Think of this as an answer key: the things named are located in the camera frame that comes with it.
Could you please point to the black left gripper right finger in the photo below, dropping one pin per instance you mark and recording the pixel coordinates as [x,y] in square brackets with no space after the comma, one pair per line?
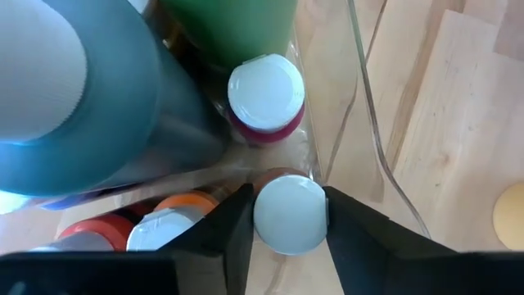
[389,262]

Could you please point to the small crimson paint bottle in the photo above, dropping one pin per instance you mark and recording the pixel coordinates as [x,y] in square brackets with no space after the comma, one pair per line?
[266,94]

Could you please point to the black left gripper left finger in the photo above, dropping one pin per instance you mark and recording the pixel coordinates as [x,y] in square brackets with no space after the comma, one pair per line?
[196,266]

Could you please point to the large green paint bottle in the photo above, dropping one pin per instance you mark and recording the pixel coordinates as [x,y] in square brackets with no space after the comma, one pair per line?
[237,28]

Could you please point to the large grey paint bottle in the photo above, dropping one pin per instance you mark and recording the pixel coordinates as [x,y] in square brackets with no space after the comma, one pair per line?
[123,102]

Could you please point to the clear plastic tray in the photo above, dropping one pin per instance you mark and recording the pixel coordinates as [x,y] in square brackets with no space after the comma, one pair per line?
[370,102]

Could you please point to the yellow ribbed cup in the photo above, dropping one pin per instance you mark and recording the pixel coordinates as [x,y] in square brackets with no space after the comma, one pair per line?
[511,217]

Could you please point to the small orange paint bottle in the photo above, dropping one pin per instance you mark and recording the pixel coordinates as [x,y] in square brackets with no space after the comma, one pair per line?
[184,202]
[102,229]

